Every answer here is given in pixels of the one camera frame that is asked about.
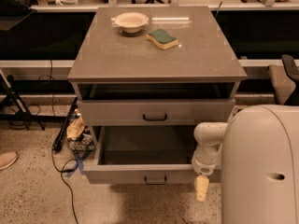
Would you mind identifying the tan shoe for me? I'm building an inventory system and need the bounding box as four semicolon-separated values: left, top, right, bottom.
0;151;18;170

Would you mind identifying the black power strip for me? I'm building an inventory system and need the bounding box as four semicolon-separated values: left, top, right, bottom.
52;98;77;152

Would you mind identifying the grey drawer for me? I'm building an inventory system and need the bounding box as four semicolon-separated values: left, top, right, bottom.
77;99;235;126
84;126;196;185

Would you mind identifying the white bowl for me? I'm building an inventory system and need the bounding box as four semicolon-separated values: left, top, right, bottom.
115;12;149;34

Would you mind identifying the grey drawer cabinet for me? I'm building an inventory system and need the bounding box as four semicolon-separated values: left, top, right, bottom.
67;6;248;185

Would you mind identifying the grey top drawer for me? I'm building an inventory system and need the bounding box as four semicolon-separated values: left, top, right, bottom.
77;99;235;126

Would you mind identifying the black office chair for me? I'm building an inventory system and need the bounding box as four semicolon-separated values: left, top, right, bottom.
268;54;299;105

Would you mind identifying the black tripod stand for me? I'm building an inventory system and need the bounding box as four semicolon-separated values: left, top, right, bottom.
0;68;45;130

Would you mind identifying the green yellow sponge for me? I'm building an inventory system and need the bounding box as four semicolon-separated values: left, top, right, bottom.
147;29;178;50

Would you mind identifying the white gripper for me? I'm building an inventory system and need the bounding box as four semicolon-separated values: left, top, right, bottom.
192;146;221;202

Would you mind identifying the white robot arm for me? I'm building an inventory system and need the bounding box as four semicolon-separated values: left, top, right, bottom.
192;105;299;224

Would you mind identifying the black floor cable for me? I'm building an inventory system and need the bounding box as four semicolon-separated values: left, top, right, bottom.
50;149;80;224

